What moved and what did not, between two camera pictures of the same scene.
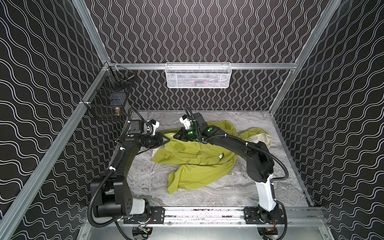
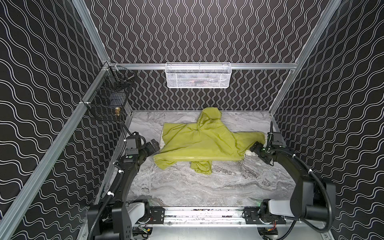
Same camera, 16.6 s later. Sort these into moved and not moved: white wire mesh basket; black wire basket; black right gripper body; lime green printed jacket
Moved: lime green printed jacket; black right gripper body
Not moved: white wire mesh basket; black wire basket
